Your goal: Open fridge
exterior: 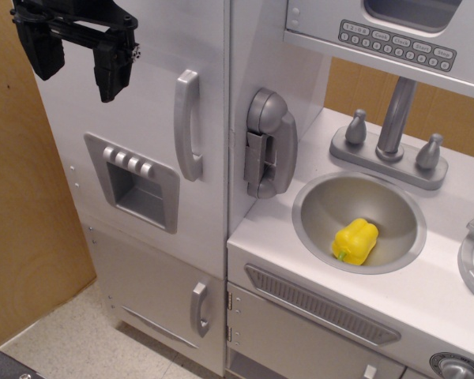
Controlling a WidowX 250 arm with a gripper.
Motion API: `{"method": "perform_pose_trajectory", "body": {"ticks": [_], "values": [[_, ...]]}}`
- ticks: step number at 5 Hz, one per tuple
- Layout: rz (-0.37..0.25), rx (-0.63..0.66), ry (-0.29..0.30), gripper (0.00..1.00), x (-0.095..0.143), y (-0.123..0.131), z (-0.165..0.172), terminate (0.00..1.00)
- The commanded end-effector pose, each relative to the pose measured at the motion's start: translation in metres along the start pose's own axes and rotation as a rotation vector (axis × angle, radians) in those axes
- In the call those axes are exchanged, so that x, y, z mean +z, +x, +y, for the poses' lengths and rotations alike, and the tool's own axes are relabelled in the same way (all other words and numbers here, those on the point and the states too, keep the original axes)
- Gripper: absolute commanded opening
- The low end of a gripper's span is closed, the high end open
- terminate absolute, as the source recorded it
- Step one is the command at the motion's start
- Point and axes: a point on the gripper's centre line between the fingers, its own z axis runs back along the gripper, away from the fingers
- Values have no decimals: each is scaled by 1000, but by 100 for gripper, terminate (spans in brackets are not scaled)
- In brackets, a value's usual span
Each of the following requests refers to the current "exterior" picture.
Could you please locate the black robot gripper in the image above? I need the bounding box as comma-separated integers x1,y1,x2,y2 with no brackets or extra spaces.
10,1,140,103

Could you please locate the white fridge door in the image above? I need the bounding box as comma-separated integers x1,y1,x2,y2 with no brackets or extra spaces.
83,222,225,375
38,1,229,278

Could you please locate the silver fridge door handle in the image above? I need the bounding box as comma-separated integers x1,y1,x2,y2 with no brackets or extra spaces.
190,282,209,338
173,69,203,182

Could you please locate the silver ice dispenser panel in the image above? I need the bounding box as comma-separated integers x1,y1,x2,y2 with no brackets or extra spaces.
84,133,180,235

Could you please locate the brown wooden board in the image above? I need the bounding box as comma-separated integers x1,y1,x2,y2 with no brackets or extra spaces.
0,1,96,345

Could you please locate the silver left faucet knob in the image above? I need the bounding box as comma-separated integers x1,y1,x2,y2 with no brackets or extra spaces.
345,109,367,144

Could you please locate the silver faucet knob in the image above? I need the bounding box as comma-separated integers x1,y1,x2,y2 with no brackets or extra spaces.
345,109,367,144
416,133,444,170

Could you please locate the silver round sink basin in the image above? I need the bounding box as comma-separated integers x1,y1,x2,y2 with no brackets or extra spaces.
292,173,427,275

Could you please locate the dark case corner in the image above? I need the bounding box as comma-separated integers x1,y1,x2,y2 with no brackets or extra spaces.
0,351,44,379

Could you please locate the silver faucet spout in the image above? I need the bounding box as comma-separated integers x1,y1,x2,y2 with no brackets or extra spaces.
376,77,417,162

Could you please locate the yellow toy bell pepper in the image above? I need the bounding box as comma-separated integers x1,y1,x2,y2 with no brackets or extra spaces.
331,218,379,265

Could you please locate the white oven door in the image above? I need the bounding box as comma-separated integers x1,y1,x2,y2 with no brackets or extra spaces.
227,283,405,378

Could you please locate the silver right faucet knob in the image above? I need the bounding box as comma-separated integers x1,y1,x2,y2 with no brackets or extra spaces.
416,133,444,170

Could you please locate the toy microwave with keypad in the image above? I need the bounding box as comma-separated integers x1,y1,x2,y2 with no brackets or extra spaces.
284,1,474,98

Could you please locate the silver oven dial knob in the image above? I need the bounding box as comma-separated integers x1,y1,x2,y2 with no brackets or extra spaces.
430,352,474,379

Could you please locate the silver toy wall phone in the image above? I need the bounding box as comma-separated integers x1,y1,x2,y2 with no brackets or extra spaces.
244,88,298,199

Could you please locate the silver faucet base plate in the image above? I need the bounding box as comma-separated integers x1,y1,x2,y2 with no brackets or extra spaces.
329,126,449,190

